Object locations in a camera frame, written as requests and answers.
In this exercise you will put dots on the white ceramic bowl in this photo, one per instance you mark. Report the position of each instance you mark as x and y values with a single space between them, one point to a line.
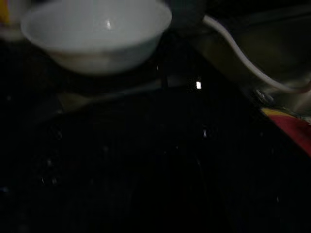
97 31

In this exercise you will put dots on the grey cylindrical water filter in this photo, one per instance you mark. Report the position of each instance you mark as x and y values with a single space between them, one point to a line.
187 14

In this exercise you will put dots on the cream plate with red rim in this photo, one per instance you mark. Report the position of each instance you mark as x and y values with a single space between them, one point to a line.
291 128

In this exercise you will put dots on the stainless steel sink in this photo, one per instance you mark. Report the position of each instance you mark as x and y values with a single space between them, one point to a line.
267 36

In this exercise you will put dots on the white printed mug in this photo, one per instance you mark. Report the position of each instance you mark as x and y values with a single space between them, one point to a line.
9 14

